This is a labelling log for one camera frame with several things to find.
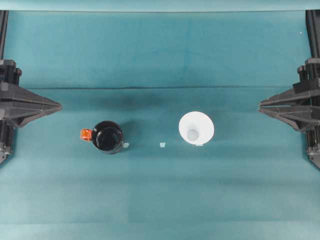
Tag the white paper cup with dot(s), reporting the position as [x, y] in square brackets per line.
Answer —
[197, 122]

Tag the blue-green table cloth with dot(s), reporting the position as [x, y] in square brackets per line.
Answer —
[160, 187]

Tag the black frame post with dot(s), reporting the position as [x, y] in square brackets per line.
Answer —
[313, 35]
[3, 35]

